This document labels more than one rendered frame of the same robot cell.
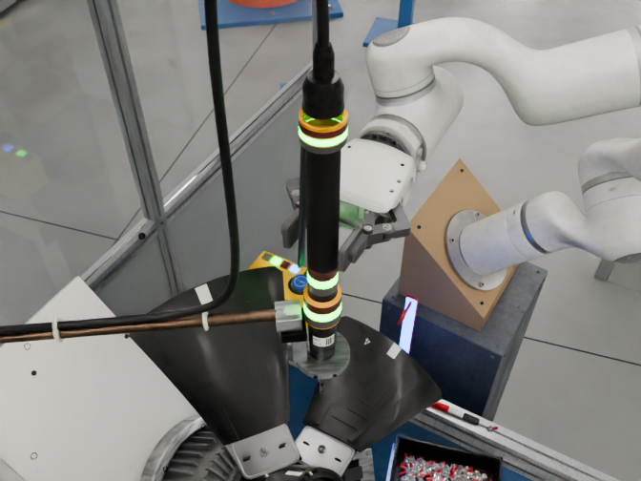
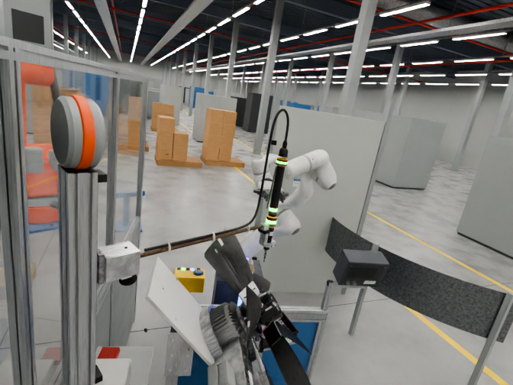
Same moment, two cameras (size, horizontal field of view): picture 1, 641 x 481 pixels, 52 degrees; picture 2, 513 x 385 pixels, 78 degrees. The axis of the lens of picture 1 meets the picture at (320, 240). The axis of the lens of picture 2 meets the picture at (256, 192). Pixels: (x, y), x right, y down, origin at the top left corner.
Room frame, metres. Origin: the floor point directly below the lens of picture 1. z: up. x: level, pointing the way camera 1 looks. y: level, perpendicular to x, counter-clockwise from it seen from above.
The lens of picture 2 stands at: (-0.38, 0.86, 2.01)
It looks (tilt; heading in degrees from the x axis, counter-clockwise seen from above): 16 degrees down; 319
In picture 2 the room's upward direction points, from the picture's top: 9 degrees clockwise
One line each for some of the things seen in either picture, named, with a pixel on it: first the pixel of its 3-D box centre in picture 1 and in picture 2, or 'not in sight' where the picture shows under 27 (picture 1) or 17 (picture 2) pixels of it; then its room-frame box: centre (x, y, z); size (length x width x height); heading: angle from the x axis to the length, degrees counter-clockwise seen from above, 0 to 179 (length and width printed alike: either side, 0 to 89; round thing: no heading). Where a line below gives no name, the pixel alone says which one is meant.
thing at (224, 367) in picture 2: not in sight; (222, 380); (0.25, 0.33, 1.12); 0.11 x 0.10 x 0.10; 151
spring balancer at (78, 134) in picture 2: not in sight; (77, 133); (0.41, 0.71, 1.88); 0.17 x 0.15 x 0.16; 151
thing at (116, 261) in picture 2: not in sight; (115, 261); (0.42, 0.62, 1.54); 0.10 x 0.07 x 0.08; 96
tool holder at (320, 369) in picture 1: (314, 333); (267, 233); (0.48, 0.01, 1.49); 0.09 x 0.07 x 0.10; 96
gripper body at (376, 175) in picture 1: (365, 181); (269, 189); (0.58, -0.05, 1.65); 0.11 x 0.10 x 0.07; 151
